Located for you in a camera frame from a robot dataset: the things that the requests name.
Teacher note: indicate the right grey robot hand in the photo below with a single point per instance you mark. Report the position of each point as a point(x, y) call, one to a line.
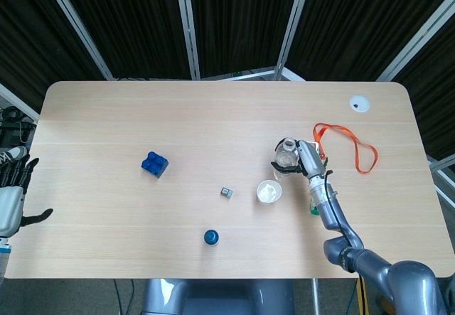
point(310, 158)

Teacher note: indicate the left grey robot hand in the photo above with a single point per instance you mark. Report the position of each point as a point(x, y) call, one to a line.
point(10, 204)

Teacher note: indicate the transparent plastic water bottle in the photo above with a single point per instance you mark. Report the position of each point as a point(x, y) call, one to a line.
point(286, 156)

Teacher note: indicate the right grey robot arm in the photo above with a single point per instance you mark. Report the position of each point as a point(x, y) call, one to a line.
point(334, 215)

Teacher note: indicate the white paper cup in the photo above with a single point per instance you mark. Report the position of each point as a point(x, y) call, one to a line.
point(269, 191)

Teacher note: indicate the blue spray bottle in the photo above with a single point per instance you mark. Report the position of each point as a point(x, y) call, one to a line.
point(212, 237)

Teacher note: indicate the clear badge holder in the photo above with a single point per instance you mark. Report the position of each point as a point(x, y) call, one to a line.
point(316, 147)

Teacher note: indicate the grey sneaker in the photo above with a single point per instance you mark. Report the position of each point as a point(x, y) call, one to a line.
point(14, 151)

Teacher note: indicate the black equipment pile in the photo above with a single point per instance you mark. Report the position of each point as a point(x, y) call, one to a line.
point(10, 126)

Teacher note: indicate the small green jar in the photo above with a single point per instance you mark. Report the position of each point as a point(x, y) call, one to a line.
point(226, 192)

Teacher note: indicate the metal table leg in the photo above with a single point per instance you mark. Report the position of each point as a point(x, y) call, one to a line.
point(314, 297)

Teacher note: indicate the blue toy building block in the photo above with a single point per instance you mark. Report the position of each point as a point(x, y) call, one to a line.
point(153, 164)

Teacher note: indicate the grey robot torso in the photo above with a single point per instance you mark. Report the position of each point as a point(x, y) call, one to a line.
point(213, 297)

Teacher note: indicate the white partition post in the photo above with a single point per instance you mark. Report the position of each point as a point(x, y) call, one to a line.
point(442, 162)
point(188, 27)
point(17, 103)
point(416, 44)
point(293, 27)
point(79, 27)

